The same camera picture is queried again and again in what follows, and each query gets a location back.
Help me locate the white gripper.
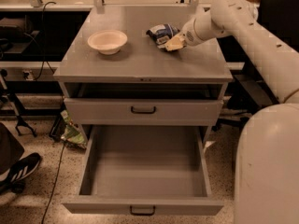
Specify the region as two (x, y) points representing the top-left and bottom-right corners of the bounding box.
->
(164, 19), (204, 51)

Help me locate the blue chip bag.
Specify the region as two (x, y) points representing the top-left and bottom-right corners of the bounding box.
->
(146, 23), (179, 49)

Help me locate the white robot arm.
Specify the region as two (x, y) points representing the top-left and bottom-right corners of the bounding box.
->
(165, 0), (299, 224)

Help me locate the grey drawer cabinet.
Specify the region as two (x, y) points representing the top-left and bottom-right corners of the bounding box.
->
(54, 6), (232, 139)

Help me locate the closed grey middle drawer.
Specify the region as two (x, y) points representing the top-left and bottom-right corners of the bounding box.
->
(64, 98), (222, 126)

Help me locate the open grey bottom drawer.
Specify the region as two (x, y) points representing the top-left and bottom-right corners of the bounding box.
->
(64, 126), (223, 216)

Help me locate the green snack bag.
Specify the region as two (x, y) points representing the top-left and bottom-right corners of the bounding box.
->
(61, 110), (87, 149)

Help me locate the white bowl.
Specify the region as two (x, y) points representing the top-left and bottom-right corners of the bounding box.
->
(88, 30), (128, 55)

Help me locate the black office chair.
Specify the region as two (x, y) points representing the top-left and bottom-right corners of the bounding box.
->
(212, 0), (299, 133)

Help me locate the black stand leg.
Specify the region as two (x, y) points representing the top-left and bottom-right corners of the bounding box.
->
(0, 69), (36, 137)

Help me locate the black white sneaker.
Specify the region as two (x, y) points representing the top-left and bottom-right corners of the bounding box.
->
(0, 152), (41, 189)

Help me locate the wall power outlet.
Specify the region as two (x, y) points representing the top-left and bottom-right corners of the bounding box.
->
(22, 70), (35, 81)

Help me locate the black floor cable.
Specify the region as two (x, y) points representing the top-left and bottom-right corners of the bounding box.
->
(40, 142), (67, 224)

